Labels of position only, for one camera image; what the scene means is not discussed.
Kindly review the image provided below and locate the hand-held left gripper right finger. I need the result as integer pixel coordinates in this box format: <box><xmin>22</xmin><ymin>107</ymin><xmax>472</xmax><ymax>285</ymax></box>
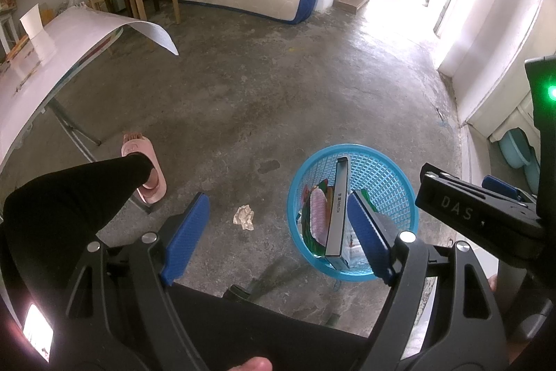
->
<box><xmin>346</xmin><ymin>188</ymin><xmax>511</xmax><ymax>371</ymax></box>

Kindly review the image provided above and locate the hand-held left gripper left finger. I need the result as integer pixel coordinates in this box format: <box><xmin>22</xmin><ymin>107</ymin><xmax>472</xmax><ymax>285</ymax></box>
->
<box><xmin>65</xmin><ymin>192</ymin><xmax>211</xmax><ymax>371</ymax></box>

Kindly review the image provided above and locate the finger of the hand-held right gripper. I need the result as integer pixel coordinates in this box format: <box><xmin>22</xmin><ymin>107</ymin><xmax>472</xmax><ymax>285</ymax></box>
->
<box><xmin>415</xmin><ymin>163</ymin><xmax>546</xmax><ymax>250</ymax></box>
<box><xmin>481</xmin><ymin>175</ymin><xmax>538</xmax><ymax>203</ymax></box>

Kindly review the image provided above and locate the white printed wrapper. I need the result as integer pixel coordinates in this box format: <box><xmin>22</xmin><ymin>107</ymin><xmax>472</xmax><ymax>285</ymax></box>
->
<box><xmin>345</xmin><ymin>223</ymin><xmax>371</xmax><ymax>264</ymax></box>

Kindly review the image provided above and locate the long grey box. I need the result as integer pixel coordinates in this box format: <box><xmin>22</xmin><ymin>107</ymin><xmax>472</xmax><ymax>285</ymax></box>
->
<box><xmin>324</xmin><ymin>157</ymin><xmax>352</xmax><ymax>269</ymax></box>

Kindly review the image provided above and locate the blue plastic basket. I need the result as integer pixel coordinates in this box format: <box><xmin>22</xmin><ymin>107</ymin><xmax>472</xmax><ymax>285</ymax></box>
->
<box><xmin>287</xmin><ymin>144</ymin><xmax>420</xmax><ymax>282</ymax></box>

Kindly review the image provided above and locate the green snack bag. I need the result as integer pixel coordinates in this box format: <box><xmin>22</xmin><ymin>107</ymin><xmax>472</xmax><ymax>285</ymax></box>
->
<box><xmin>297</xmin><ymin>179</ymin><xmax>331</xmax><ymax>256</ymax></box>

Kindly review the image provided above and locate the person's left hand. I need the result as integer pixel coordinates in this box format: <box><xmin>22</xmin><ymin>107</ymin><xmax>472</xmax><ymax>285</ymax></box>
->
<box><xmin>235</xmin><ymin>356</ymin><xmax>273</xmax><ymax>371</ymax></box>

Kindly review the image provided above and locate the blue plastic basin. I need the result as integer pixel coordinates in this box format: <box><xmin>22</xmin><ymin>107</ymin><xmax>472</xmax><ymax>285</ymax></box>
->
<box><xmin>497</xmin><ymin>128</ymin><xmax>541</xmax><ymax>169</ymax></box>

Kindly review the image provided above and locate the crumpled paper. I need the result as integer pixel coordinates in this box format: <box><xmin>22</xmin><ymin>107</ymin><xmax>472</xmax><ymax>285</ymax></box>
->
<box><xmin>233</xmin><ymin>204</ymin><xmax>256</xmax><ymax>232</ymax></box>

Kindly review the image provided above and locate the pink slipper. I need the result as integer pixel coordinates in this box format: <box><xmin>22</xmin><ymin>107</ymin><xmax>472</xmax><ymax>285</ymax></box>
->
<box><xmin>122</xmin><ymin>131</ymin><xmax>168</xmax><ymax>204</ymax></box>

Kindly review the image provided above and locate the person's leg in black trousers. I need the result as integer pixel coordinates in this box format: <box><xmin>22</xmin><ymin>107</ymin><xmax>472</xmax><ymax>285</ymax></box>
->
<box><xmin>0</xmin><ymin>154</ymin><xmax>155</xmax><ymax>311</ymax></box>

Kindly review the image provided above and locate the metal table leg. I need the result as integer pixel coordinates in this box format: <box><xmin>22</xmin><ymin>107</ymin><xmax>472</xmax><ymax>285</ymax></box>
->
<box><xmin>46</xmin><ymin>97</ymin><xmax>153</xmax><ymax>215</ymax></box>

